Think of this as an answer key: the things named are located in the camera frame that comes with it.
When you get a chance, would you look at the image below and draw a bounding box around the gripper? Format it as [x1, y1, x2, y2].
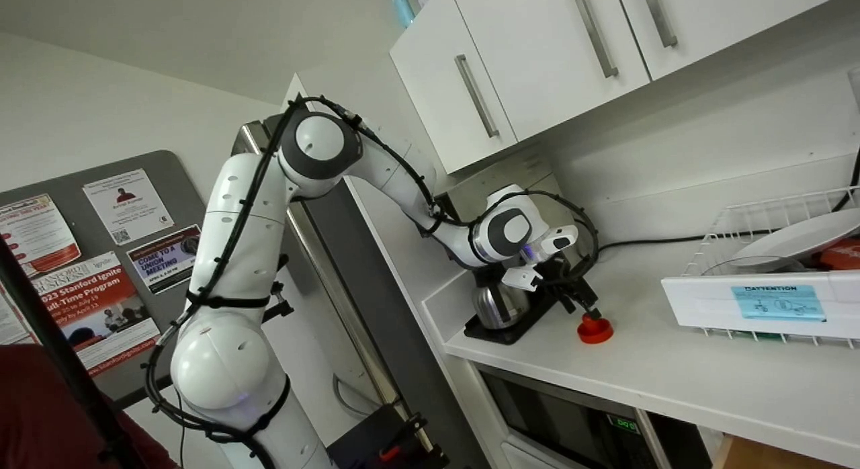
[537, 254, 602, 320]

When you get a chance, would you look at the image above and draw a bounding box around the red round plastic lid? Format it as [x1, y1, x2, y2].
[576, 309, 614, 345]

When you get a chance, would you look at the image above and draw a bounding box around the steel coffee carafe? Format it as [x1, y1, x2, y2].
[472, 281, 532, 331]

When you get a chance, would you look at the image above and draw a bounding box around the microwave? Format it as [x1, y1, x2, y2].
[476, 363, 714, 469]

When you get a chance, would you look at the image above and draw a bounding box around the microwave door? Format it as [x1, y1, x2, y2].
[478, 368, 647, 469]

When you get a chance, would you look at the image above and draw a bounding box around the black steel coffee maker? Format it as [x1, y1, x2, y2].
[433, 150, 573, 346]

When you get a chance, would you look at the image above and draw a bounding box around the blue label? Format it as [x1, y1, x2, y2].
[730, 284, 827, 323]

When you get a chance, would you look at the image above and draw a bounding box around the steel refrigerator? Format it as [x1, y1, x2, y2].
[231, 115, 495, 469]

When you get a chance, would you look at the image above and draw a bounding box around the white plate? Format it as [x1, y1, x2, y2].
[729, 208, 860, 269]

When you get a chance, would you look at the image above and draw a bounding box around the white cabinet door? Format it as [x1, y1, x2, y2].
[615, 0, 860, 81]
[448, 0, 652, 142]
[389, 0, 519, 175]

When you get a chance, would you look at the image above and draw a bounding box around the red bowl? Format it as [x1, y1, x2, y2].
[818, 237, 860, 272]

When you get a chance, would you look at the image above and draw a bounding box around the blue bottle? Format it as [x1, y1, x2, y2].
[389, 0, 417, 29]

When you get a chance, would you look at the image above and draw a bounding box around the dark blue poster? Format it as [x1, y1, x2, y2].
[126, 224, 203, 296]

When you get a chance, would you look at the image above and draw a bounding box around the white poster with portrait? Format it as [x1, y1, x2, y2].
[83, 167, 175, 247]

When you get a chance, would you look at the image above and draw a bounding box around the large red white poster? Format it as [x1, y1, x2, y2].
[29, 251, 162, 378]

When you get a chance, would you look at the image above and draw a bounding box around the grey notice board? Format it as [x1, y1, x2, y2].
[0, 149, 210, 411]

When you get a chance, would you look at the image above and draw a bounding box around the white and red poster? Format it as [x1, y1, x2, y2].
[0, 193, 82, 278]

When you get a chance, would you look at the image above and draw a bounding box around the person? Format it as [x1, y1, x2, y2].
[0, 343, 179, 469]

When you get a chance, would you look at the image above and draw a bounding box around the black cable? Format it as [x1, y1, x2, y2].
[596, 165, 860, 256]

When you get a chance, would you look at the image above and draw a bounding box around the white wire dish rack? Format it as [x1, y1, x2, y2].
[660, 185, 860, 350]

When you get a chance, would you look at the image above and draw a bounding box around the silver cabinet door handle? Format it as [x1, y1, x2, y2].
[454, 53, 501, 140]
[569, 0, 619, 79]
[638, 0, 679, 49]

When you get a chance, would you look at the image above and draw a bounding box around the white wall cabinet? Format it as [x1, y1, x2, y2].
[388, 0, 860, 175]

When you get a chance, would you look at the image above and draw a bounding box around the grey cable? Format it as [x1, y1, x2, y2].
[332, 371, 378, 420]

